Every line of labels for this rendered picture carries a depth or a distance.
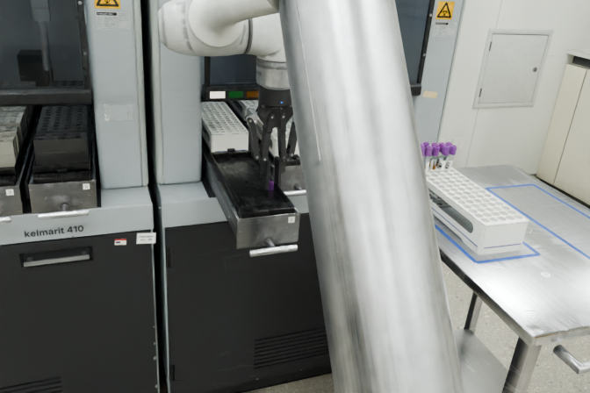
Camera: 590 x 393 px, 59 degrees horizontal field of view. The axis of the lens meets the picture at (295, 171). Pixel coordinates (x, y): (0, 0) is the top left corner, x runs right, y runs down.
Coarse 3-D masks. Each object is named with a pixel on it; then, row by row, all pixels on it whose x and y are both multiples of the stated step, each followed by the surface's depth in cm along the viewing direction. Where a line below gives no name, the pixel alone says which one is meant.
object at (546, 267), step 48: (528, 192) 124; (528, 240) 102; (576, 240) 103; (480, 288) 86; (528, 288) 86; (576, 288) 87; (528, 336) 76; (576, 336) 78; (480, 384) 138; (528, 384) 80
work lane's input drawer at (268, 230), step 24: (216, 168) 126; (240, 168) 129; (216, 192) 123; (240, 192) 116; (264, 192) 117; (240, 216) 106; (264, 216) 106; (288, 216) 108; (240, 240) 106; (264, 240) 108; (288, 240) 110
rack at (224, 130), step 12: (204, 108) 153; (216, 108) 154; (228, 108) 155; (204, 120) 142; (216, 120) 144; (228, 120) 145; (204, 132) 144; (216, 132) 134; (228, 132) 134; (240, 132) 135; (216, 144) 134; (228, 144) 135; (240, 144) 136
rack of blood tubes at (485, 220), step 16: (432, 176) 112; (448, 176) 113; (464, 176) 114; (432, 192) 114; (448, 192) 105; (464, 192) 106; (480, 192) 108; (448, 208) 111; (464, 208) 99; (480, 208) 99; (496, 208) 101; (448, 224) 104; (464, 224) 105; (480, 224) 94; (496, 224) 94; (512, 224) 95; (464, 240) 99; (480, 240) 94; (496, 240) 95; (512, 240) 96
